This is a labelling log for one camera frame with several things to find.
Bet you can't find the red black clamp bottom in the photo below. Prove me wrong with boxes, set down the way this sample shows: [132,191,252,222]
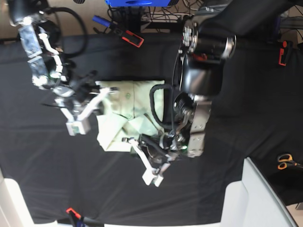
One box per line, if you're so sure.
[66,207,105,227]

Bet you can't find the blue handled tool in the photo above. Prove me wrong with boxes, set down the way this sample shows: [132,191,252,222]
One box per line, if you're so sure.
[92,15,111,27]

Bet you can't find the light green T-shirt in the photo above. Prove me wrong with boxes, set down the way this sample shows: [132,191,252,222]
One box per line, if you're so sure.
[97,80,164,152]

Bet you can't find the blue box top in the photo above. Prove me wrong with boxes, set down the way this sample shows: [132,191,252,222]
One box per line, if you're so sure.
[105,0,170,7]

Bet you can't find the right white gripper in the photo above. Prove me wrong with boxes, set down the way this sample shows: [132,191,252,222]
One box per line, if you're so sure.
[53,85,118,136]

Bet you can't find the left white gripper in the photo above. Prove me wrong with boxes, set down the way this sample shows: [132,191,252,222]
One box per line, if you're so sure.
[122,133,180,187]

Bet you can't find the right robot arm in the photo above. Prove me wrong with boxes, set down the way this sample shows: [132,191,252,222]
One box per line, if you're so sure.
[6,0,118,136]

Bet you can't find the white foam block right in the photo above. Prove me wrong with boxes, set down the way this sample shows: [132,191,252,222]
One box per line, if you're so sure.
[220,157,297,227]

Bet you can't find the orange handled scissors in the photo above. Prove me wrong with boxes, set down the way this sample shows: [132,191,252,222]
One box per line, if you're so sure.
[277,153,303,170]

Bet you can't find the black table cloth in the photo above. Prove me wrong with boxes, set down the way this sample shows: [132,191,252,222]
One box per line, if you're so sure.
[0,43,303,226]

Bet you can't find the white foam block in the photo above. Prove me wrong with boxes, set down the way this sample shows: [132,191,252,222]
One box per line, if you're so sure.
[220,157,297,227]
[0,174,58,227]

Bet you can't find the red black clamp top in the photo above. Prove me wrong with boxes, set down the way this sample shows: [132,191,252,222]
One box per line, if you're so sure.
[114,28,144,48]

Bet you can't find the red black clamp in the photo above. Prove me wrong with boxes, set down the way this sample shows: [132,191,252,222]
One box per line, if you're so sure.
[278,41,288,66]
[66,207,105,227]
[114,28,144,48]

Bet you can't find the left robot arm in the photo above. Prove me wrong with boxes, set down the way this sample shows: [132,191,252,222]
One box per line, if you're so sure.
[128,0,303,186]

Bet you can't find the white foam block left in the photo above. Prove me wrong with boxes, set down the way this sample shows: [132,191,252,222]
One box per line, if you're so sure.
[0,174,58,227]

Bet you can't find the red black clamp right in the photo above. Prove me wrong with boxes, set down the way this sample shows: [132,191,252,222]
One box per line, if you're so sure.
[278,41,288,66]

